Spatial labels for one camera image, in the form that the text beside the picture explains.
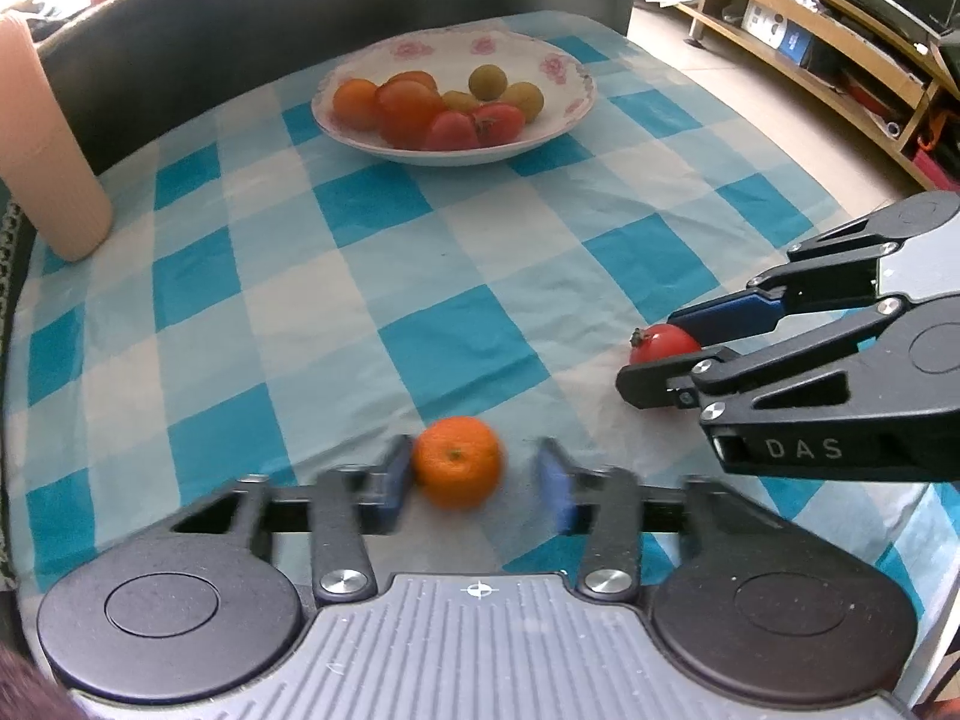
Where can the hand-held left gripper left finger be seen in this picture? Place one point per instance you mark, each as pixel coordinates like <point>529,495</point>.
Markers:
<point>390,487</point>

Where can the blue and white box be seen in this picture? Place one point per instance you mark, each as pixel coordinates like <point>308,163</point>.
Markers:
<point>772,26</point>

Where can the yellow tomato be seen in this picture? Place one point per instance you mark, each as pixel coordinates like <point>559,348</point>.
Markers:
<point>525,100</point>

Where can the blue white checkered tablecloth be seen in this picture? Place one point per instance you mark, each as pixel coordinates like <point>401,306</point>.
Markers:
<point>300,300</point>

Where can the large orange tomato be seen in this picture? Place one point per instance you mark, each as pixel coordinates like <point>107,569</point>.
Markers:
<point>409,114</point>

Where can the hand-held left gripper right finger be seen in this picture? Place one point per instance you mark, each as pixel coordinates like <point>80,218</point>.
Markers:
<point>555,495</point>

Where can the pink ribbed cylinder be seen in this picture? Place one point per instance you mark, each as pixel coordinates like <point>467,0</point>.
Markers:
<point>45,165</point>

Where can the small tangerine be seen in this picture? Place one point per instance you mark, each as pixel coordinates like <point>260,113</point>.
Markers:
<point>411,79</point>
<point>457,463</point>

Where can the red cherry tomato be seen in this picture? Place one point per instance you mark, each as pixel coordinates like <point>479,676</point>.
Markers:
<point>664,341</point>
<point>450,133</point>
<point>499,122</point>

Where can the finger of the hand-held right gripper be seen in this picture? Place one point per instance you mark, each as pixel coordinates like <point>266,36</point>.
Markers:
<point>720,315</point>
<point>652,382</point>

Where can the white floral rimmed plate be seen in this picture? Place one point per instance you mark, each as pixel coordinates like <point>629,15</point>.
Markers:
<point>450,49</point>

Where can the yellow plum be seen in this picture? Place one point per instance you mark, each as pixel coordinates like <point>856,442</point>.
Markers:
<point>459,100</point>
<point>487,81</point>

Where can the person's left forearm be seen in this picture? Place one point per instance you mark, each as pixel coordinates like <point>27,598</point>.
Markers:
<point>22,690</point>

